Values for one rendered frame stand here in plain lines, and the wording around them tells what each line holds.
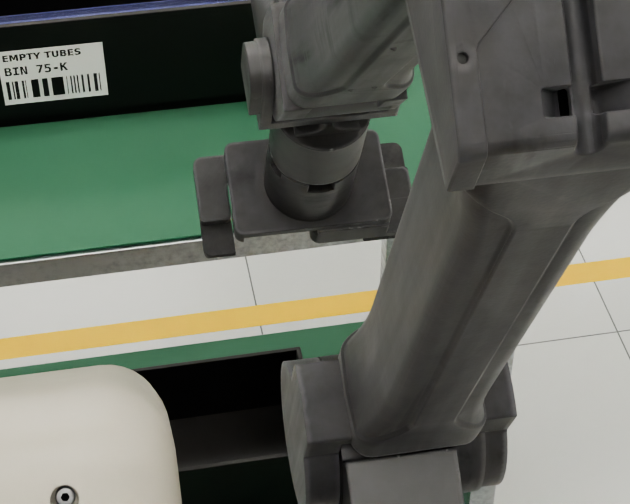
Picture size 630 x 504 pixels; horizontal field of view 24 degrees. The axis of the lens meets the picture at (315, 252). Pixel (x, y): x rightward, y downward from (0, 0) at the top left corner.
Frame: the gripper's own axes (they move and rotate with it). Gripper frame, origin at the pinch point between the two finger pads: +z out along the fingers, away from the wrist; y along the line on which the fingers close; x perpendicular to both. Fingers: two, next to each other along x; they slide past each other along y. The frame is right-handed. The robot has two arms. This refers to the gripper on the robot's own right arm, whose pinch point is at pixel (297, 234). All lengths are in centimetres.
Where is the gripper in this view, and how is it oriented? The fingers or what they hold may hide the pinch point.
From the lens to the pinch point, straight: 102.3
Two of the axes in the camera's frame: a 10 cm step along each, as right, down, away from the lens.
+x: 1.5, 9.2, -3.6
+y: -9.9, 1.1, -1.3
